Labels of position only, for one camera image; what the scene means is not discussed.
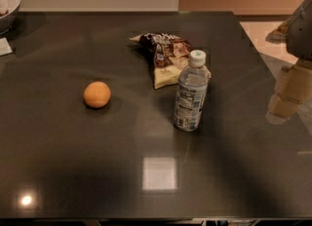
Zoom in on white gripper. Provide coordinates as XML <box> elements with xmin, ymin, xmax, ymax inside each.
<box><xmin>266</xmin><ymin>0</ymin><xmax>312</xmax><ymax>125</ymax></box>

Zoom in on metal bowl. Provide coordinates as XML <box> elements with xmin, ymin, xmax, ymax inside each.
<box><xmin>0</xmin><ymin>0</ymin><xmax>21</xmax><ymax>34</ymax></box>

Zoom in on brown chip bag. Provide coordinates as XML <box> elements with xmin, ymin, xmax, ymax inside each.
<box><xmin>131</xmin><ymin>32</ymin><xmax>208</xmax><ymax>89</ymax></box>

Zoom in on orange fruit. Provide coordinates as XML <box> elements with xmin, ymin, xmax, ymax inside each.
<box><xmin>83</xmin><ymin>81</ymin><xmax>111</xmax><ymax>108</ymax></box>

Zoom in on clear plastic water bottle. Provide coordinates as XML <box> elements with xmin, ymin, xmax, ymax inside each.
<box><xmin>174</xmin><ymin>50</ymin><xmax>211</xmax><ymax>132</ymax></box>

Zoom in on white paper napkin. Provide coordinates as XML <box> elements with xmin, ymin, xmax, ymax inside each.
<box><xmin>0</xmin><ymin>38</ymin><xmax>13</xmax><ymax>56</ymax></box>

